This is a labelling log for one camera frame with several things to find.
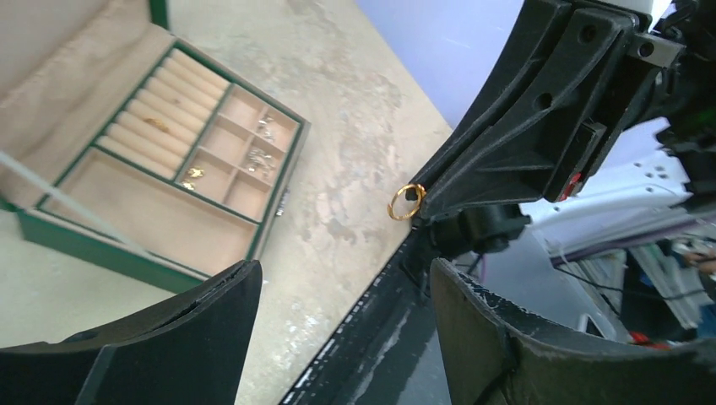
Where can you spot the gold earring pair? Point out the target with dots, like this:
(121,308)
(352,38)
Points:
(191,176)

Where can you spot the green jewelry box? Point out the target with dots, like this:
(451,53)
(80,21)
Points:
(67,68)

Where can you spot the beige removable jewelry tray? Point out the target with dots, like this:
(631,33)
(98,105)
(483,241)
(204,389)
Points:
(186,114)

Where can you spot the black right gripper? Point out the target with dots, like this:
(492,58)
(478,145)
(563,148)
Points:
(568,82)

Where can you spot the silver box clasp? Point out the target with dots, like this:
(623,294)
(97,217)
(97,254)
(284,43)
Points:
(280,209)

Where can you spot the small silver earring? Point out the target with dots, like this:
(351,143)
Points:
(263,128)

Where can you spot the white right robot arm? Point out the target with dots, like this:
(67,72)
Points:
(658,173)

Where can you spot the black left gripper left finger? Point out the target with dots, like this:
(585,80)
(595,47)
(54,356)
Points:
(188,349)

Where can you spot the person in blue shirt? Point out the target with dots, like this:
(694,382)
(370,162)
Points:
(703,262)

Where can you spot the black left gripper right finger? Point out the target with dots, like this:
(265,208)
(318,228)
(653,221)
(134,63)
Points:
(497,352)

